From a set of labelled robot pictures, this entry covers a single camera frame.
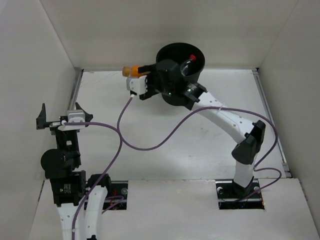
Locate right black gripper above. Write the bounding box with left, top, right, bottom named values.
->
left=138, top=63, right=174, bottom=101

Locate small orange juice bottle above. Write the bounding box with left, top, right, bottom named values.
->
left=122, top=65, right=143, bottom=78

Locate red label clear bottle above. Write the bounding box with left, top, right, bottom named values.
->
left=180, top=54, right=197, bottom=77

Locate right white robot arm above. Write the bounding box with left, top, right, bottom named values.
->
left=137, top=57, right=266, bottom=198

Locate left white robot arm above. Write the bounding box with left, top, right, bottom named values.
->
left=36, top=104, right=112, bottom=240

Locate black plastic waste bin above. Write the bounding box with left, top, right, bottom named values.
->
left=155, top=42, right=206, bottom=107

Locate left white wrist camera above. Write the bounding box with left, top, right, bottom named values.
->
left=57, top=110, right=86, bottom=132

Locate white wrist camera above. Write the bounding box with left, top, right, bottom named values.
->
left=57, top=110, right=86, bottom=132
left=126, top=76, right=148, bottom=97

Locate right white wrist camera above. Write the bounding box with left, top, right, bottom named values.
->
left=126, top=76, right=148, bottom=97

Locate left aluminium frame rail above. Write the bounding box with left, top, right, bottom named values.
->
left=49, top=66, right=85, bottom=181

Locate aluminium frame rail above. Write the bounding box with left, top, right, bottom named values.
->
left=49, top=66, right=85, bottom=181
left=251, top=68, right=292, bottom=178

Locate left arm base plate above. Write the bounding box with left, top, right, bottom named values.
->
left=102, top=180, right=129, bottom=211

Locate right aluminium frame rail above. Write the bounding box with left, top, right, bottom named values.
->
left=251, top=68, right=292, bottom=178

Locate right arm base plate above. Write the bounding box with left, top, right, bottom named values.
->
left=215, top=179, right=265, bottom=210

